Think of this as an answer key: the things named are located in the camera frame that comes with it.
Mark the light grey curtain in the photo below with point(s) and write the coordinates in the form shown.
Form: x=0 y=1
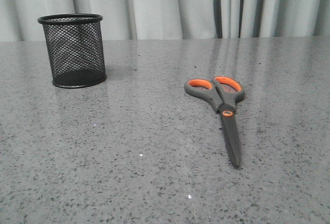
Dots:
x=174 y=19

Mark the black mesh pen holder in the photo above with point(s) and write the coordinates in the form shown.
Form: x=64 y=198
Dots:
x=75 y=49

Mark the grey orange scissors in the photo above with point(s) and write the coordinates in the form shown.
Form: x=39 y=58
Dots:
x=222 y=93

